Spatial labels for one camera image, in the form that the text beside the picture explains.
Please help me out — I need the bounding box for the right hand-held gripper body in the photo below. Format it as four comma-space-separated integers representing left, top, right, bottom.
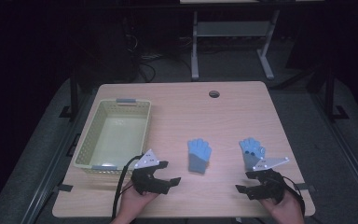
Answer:
249, 157, 291, 204

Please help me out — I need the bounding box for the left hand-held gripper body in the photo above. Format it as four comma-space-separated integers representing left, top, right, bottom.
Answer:
131, 148, 169, 196

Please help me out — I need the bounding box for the blue knit glove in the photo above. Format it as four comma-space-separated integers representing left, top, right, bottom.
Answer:
186, 138, 213, 175
238, 137, 267, 172

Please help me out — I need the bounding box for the pale yellow plastic basket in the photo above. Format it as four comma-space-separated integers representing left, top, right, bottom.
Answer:
73, 98, 153, 175

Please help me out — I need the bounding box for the person's left hand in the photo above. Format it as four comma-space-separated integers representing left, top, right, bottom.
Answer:
117, 183, 159, 220

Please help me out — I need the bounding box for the person's right hand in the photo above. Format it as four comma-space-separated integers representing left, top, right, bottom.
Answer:
259, 189, 306, 224

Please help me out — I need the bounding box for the black metal stand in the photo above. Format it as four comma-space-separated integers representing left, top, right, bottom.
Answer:
59, 69, 79, 120
324, 66, 350, 123

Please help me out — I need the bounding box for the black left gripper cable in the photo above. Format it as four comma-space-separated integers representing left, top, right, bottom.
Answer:
111, 153, 145, 220

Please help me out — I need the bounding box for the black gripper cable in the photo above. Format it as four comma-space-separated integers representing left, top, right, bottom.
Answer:
111, 153, 145, 220
281, 175, 307, 217

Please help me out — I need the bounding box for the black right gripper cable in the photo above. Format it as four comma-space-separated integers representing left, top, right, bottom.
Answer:
281, 175, 307, 217

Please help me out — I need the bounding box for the aluminium rail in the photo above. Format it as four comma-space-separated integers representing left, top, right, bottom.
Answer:
20, 92, 91, 224
310, 92, 358, 216

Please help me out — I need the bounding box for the tangle of floor cables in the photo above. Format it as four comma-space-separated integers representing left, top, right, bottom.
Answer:
124, 34, 194, 83

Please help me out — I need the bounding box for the grey metal table frame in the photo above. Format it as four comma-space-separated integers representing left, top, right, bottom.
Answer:
190, 9, 281, 81

